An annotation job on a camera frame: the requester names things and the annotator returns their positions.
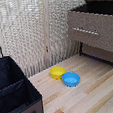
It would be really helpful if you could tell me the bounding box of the beige bamboo folding screen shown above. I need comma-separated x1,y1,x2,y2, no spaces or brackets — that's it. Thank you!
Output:
0,0,97,82

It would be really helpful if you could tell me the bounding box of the blue plastic bowl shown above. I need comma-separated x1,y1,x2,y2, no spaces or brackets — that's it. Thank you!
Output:
60,70,82,89

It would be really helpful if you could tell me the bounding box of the brown drawer with silver handle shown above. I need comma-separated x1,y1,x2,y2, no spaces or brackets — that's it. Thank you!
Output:
79,39,113,70
65,0,113,58

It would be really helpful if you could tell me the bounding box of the black fabric storage box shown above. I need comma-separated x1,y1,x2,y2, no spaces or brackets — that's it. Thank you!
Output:
0,52,46,113

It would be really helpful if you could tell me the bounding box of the yellow plastic bowl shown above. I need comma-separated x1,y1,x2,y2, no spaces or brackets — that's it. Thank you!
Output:
49,65,68,81

